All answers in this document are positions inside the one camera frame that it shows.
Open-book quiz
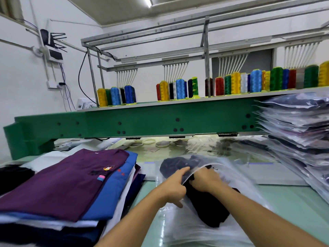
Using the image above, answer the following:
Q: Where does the person's left hand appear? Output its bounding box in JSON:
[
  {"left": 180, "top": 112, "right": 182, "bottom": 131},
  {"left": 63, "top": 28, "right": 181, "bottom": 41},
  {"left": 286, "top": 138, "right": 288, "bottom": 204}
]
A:
[{"left": 154, "top": 166, "right": 191, "bottom": 209}]

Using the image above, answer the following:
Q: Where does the person's right hand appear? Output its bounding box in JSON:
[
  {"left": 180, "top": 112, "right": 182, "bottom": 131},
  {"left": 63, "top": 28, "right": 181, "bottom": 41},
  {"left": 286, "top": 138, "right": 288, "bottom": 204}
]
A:
[{"left": 189, "top": 166, "right": 224, "bottom": 193}]

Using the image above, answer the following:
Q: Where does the navy garment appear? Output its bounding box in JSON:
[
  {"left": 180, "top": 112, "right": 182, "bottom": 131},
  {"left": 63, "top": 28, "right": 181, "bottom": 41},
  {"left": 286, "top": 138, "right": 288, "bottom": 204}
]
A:
[{"left": 159, "top": 156, "right": 240, "bottom": 228}]

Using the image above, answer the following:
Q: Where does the stack of plastic bags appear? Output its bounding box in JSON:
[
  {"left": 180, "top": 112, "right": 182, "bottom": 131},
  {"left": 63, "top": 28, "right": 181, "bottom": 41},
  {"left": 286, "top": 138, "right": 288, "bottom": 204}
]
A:
[{"left": 154, "top": 172, "right": 258, "bottom": 247}]

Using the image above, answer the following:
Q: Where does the stack of bagged garments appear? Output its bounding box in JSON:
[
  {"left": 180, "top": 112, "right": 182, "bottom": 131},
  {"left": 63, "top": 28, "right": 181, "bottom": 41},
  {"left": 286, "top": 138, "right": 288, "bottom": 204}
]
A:
[{"left": 254, "top": 90, "right": 329, "bottom": 204}]

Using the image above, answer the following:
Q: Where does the person's left forearm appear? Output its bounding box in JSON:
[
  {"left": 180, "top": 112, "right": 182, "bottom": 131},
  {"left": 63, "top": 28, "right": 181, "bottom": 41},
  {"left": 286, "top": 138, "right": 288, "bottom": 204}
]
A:
[{"left": 95, "top": 197, "right": 173, "bottom": 247}]

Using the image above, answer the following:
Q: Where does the person's right forearm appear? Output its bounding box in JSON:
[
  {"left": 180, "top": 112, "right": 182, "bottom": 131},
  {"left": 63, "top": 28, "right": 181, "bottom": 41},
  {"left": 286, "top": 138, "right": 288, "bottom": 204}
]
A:
[{"left": 213, "top": 185, "right": 329, "bottom": 247}]

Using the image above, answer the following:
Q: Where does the green machine beam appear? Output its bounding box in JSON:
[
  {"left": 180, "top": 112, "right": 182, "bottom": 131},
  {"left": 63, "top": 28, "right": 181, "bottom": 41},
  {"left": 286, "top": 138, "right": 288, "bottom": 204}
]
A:
[{"left": 4, "top": 96, "right": 268, "bottom": 160}]

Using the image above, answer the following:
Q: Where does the row of coloured thread spools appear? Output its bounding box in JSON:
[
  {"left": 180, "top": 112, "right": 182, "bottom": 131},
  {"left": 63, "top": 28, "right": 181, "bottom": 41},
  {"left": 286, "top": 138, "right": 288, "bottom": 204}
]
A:
[{"left": 97, "top": 60, "right": 329, "bottom": 107}]

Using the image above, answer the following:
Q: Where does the white box device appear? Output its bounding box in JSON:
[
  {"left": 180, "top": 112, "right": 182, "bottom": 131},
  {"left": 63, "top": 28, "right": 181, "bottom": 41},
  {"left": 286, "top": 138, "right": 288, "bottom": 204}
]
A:
[{"left": 76, "top": 97, "right": 98, "bottom": 110}]

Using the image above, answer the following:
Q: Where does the grey metal thread rack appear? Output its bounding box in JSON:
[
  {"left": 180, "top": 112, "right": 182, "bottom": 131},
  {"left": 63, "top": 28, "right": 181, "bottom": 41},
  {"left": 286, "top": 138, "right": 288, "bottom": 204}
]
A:
[{"left": 81, "top": 0, "right": 329, "bottom": 106}]

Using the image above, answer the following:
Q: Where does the black hanging cable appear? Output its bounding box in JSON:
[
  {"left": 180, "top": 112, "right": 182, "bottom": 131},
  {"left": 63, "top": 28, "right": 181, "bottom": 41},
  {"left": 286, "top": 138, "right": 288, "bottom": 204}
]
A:
[{"left": 77, "top": 51, "right": 101, "bottom": 106}]

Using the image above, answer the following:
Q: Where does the wall router with antennas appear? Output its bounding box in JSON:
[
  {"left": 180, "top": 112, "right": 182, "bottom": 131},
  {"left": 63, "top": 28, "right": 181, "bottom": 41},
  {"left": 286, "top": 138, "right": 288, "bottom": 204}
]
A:
[{"left": 38, "top": 29, "right": 68, "bottom": 64}]

